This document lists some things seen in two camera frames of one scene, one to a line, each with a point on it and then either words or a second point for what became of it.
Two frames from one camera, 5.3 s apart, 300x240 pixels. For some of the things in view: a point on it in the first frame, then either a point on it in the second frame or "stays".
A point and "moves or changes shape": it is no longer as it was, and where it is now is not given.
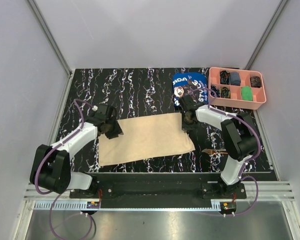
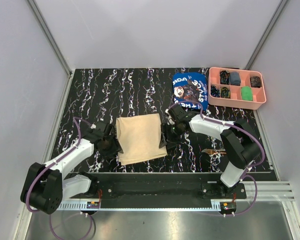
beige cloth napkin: [144, 137] moves or changes shape
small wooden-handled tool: [212, 151] stays
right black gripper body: [187, 124] to [172, 130]
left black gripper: [117, 130] to [115, 148]
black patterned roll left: [217, 91] stays
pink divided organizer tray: [237, 88] stays
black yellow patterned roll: [225, 93] stays
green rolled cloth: [246, 93] stays
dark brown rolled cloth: [255, 81] stays
